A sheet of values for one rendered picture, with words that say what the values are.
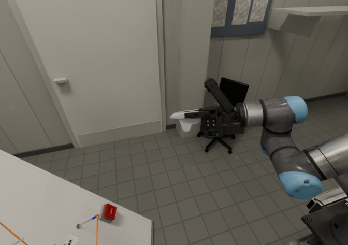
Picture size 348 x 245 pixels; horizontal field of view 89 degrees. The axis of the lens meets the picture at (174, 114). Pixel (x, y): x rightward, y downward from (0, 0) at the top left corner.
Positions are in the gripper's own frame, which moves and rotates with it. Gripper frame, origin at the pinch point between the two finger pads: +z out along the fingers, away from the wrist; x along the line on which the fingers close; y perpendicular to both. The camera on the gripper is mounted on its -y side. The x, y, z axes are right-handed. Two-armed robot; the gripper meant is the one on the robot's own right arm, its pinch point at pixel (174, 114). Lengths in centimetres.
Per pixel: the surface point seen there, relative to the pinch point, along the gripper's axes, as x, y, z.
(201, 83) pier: 175, -11, -7
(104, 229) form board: 3, 43, 34
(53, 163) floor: 136, 67, 191
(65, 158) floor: 144, 65, 180
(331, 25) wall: 267, -72, -206
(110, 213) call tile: 6, 38, 32
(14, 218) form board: -16, 23, 46
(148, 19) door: 140, -83, 40
